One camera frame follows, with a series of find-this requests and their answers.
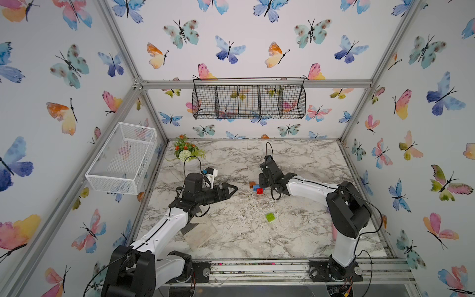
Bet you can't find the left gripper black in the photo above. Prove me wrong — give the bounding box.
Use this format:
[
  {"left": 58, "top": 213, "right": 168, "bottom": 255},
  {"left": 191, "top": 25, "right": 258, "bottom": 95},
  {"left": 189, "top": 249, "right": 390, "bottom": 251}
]
[{"left": 195, "top": 184, "right": 237, "bottom": 207}]

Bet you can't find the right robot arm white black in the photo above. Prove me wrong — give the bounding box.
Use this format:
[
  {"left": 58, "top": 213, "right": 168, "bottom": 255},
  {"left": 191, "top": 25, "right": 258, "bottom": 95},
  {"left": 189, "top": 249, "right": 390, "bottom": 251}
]
[{"left": 259, "top": 155, "right": 372, "bottom": 282}]

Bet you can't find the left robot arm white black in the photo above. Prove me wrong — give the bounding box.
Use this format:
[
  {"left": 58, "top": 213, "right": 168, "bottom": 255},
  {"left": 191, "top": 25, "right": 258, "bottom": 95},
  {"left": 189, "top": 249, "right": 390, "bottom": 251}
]
[{"left": 99, "top": 168, "right": 238, "bottom": 297}]

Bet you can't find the green lego brick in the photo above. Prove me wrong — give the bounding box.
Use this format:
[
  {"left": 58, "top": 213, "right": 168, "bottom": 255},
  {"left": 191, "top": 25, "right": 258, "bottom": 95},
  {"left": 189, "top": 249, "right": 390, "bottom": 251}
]
[{"left": 265, "top": 213, "right": 275, "bottom": 222}]

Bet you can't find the flower plant white pot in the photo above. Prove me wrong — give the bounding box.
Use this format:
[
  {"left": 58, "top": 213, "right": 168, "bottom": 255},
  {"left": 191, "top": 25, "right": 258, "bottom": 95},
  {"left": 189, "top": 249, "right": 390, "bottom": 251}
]
[{"left": 165, "top": 134, "right": 206, "bottom": 173}]

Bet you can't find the white mesh basket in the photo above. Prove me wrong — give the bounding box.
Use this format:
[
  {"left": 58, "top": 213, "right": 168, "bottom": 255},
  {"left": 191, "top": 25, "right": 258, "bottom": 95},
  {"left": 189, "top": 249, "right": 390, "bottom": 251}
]
[{"left": 85, "top": 122, "right": 157, "bottom": 195}]

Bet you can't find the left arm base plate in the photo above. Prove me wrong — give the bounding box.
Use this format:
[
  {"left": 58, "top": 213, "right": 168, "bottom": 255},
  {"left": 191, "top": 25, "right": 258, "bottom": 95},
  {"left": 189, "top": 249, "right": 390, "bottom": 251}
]
[{"left": 166, "top": 261, "right": 211, "bottom": 285}]

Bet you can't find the aluminium front rail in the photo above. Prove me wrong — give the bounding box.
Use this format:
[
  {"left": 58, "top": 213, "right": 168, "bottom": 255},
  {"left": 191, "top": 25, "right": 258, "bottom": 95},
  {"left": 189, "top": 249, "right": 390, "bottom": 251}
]
[{"left": 103, "top": 258, "right": 416, "bottom": 287}]

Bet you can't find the black wire basket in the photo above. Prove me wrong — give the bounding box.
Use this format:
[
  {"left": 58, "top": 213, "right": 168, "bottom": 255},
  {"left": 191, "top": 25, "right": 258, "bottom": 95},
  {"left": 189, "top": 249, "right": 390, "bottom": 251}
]
[{"left": 188, "top": 77, "right": 307, "bottom": 120}]

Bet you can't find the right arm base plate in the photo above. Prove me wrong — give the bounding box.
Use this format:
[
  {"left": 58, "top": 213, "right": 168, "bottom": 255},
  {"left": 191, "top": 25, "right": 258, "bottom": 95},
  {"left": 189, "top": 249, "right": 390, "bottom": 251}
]
[{"left": 309, "top": 258, "right": 363, "bottom": 282}]

